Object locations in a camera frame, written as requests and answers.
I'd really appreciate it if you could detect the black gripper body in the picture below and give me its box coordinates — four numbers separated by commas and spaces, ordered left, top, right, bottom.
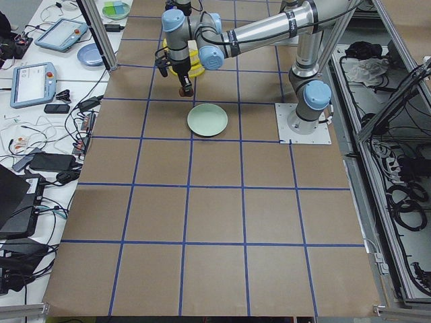
170, 59, 193, 89

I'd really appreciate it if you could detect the brown bun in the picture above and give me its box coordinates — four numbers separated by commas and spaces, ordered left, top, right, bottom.
182, 89, 193, 98

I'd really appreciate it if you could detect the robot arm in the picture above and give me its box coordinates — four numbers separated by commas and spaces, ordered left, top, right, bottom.
155, 1, 359, 135

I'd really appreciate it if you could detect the right yellow bamboo steamer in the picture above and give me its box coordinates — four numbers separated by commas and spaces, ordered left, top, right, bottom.
162, 37, 206, 79

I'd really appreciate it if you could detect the pale green plate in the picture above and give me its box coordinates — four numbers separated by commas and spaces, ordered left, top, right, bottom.
187, 103, 228, 137

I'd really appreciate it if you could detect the green dish with blocks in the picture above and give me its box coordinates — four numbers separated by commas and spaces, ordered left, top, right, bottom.
102, 1, 131, 20

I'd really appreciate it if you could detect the blue plate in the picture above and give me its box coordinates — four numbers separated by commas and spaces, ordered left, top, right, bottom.
77, 43, 104, 67

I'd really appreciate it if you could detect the teach pendant far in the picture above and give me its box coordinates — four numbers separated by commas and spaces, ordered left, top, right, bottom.
35, 18, 88, 52

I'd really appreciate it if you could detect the teach pendant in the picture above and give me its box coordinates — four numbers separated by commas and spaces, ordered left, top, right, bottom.
10, 62, 57, 109
35, 18, 88, 52

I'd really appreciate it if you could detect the teach pendant near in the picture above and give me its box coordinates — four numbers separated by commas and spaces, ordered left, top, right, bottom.
10, 62, 57, 109

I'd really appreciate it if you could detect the black laptop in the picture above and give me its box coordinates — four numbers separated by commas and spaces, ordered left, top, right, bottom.
1, 166, 44, 240

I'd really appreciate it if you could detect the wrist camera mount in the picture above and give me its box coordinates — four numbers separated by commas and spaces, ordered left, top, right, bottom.
154, 51, 170, 77

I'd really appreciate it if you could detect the aluminium frame post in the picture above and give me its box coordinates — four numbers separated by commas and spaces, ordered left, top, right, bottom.
77, 0, 118, 73

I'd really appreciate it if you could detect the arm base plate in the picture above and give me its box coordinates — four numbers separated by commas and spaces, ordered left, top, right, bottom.
275, 103, 332, 145

